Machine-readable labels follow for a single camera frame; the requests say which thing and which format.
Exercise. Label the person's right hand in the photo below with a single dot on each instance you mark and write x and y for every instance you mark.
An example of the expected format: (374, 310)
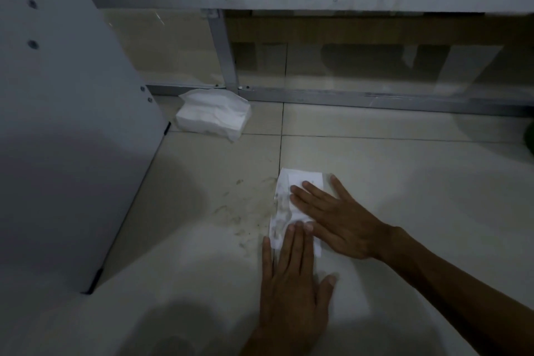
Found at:
(346, 226)

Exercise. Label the person's left hand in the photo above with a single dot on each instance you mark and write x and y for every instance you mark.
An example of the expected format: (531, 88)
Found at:
(292, 297)

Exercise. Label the person's left little finger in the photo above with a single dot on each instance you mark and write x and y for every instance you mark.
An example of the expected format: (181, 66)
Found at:
(267, 259)

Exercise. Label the person's left middle finger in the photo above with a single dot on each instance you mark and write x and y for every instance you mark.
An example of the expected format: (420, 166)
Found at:
(297, 247)

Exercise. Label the person's right little finger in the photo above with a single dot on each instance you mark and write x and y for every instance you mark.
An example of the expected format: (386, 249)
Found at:
(342, 189)

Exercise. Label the person's right middle finger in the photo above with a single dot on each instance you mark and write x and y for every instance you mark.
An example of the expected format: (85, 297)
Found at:
(306, 195)

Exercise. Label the person's left thumb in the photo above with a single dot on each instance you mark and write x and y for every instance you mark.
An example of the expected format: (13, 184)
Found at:
(327, 289)

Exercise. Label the white paper tissue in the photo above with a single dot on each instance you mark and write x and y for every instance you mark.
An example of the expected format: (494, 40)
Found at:
(284, 201)

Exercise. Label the person's right forearm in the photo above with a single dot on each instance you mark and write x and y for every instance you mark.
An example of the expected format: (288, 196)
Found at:
(459, 284)

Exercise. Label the white tissue pack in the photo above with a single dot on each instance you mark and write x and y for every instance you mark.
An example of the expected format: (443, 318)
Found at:
(212, 116)

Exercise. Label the grey cabinet panel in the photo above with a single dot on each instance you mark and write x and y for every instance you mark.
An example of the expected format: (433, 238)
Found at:
(62, 138)

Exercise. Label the silver metal frame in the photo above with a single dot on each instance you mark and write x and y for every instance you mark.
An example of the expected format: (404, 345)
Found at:
(333, 97)

